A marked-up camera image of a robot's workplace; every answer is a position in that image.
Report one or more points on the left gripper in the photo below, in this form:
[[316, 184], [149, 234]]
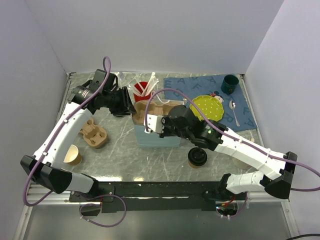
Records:
[[126, 106]]

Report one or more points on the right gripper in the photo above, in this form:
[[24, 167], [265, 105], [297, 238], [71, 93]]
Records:
[[165, 120]]

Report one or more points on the cardboard cup carrier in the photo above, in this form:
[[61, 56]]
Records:
[[94, 135], [155, 108]]

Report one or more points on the light blue paper bag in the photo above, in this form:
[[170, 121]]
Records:
[[152, 140]]

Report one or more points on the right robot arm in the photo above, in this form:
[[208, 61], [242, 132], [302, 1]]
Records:
[[271, 176]]

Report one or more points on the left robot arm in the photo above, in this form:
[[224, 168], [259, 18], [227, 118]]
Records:
[[47, 161]]

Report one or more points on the red straw holder cup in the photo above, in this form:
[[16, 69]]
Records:
[[139, 89]]

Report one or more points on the white wrapped straws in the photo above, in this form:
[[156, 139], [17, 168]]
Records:
[[144, 91]]

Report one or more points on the yellow dotted plate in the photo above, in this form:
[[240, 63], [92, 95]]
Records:
[[211, 106]]

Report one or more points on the silver spoon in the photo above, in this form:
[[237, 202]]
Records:
[[232, 106]]

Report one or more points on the blue letter-print cloth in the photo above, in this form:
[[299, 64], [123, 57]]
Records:
[[195, 86]]

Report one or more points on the dark green mug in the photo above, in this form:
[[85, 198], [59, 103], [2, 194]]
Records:
[[229, 84]]

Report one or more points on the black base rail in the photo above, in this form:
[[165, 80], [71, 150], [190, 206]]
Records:
[[157, 196]]

